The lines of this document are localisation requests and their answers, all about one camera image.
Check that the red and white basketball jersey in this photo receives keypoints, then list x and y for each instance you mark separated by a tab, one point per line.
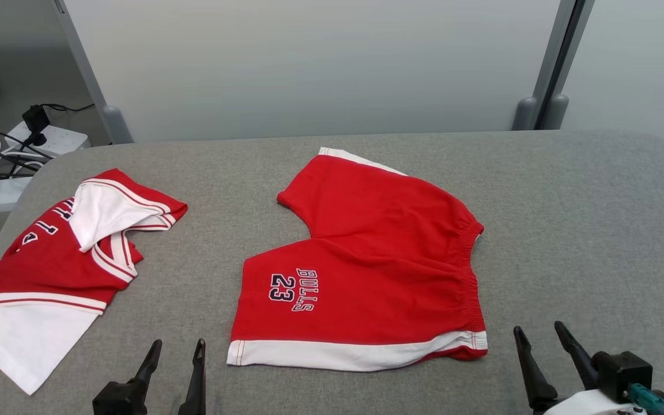
49	265

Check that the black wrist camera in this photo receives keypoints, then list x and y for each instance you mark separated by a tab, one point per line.
623	374
119	399

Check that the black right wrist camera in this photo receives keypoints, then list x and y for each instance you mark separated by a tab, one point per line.
623	374

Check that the grey partition post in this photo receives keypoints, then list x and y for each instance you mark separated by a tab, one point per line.
545	75
562	109
90	75

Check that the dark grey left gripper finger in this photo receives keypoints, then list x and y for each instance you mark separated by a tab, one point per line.
150	360
196	380

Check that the red Bulls basketball shorts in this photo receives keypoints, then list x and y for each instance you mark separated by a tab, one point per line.
366	259

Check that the white power strip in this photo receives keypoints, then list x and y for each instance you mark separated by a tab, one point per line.
61	138
6	193

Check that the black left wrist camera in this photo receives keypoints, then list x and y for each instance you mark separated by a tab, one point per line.
119	399

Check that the white partition panel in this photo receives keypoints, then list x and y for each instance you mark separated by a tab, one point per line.
309	63
643	63

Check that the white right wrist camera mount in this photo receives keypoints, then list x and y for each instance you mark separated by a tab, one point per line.
591	403

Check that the black power adapter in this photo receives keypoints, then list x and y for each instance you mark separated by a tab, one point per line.
36	121

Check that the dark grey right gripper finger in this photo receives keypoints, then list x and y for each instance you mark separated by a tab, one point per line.
577	349
534	374

